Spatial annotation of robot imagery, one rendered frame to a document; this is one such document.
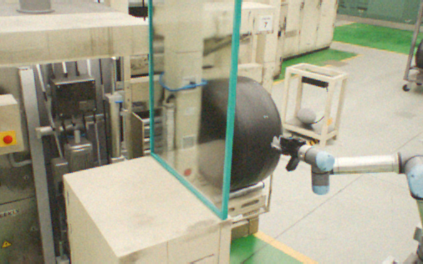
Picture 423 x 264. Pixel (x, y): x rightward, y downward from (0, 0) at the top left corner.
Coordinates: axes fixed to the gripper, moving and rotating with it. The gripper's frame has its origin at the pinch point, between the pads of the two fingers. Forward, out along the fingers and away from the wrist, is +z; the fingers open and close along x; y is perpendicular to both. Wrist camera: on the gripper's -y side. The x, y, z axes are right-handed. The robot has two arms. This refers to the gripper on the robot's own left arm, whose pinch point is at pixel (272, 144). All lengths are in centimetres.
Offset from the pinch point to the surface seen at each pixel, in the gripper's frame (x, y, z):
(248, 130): 11.8, 8.4, 3.6
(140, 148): 40, -12, 66
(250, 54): -279, -22, 386
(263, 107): -0.3, 16.7, 8.0
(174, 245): 77, -4, -45
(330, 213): -136, -113, 85
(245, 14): -14, 58, 41
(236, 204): 9.5, -35.0, 16.4
